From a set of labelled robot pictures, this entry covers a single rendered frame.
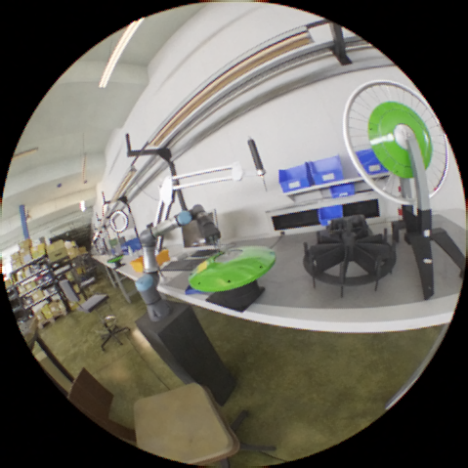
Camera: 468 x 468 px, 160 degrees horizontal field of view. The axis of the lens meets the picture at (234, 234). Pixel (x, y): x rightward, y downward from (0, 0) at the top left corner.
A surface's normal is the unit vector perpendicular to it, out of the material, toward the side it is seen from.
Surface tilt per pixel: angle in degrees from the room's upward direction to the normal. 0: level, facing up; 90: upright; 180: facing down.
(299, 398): 0
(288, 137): 90
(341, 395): 0
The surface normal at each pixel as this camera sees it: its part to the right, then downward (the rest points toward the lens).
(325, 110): -0.58, 0.33
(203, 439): -0.29, -0.94
